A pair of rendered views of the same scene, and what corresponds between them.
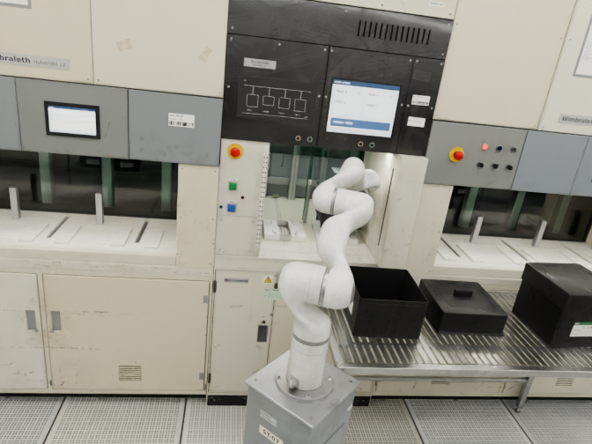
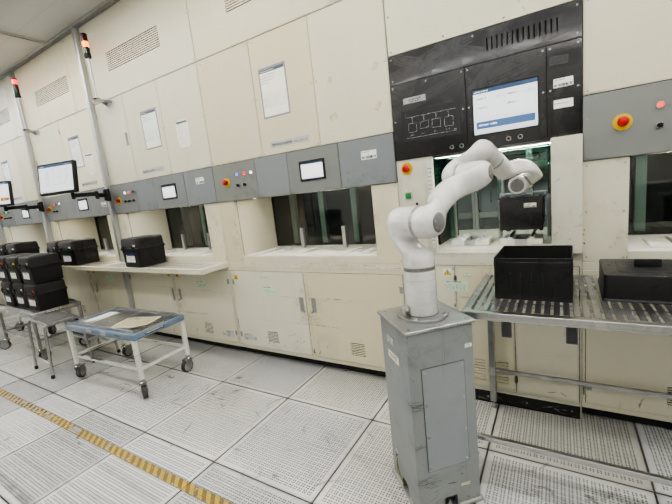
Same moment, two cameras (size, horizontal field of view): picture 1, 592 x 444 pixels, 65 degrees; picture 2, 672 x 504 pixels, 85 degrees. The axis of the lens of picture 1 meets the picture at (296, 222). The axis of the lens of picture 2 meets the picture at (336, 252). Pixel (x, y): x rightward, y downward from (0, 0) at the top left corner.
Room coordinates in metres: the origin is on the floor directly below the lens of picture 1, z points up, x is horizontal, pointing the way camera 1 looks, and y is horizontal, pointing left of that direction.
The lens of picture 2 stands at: (0.02, -0.76, 1.28)
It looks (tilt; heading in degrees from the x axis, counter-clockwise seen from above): 10 degrees down; 41
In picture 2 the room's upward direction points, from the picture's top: 6 degrees counter-clockwise
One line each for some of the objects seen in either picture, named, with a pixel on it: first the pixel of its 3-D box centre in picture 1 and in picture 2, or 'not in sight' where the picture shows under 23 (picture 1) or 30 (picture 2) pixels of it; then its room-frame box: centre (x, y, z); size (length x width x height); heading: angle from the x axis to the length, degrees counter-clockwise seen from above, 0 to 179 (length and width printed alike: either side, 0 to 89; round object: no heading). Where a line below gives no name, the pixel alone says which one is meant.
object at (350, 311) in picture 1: (381, 300); (534, 271); (1.69, -0.39, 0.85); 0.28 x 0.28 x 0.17; 8
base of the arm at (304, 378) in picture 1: (307, 358); (421, 291); (1.25, -0.09, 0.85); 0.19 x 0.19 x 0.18
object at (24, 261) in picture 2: not in sight; (40, 267); (0.78, 3.71, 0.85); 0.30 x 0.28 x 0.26; 98
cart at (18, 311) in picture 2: not in sight; (42, 324); (0.73, 4.03, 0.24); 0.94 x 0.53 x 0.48; 99
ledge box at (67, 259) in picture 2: not in sight; (78, 251); (1.16, 3.88, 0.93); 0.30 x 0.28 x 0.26; 102
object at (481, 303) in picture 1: (460, 302); (647, 275); (1.80, -0.76, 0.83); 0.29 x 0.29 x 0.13; 8
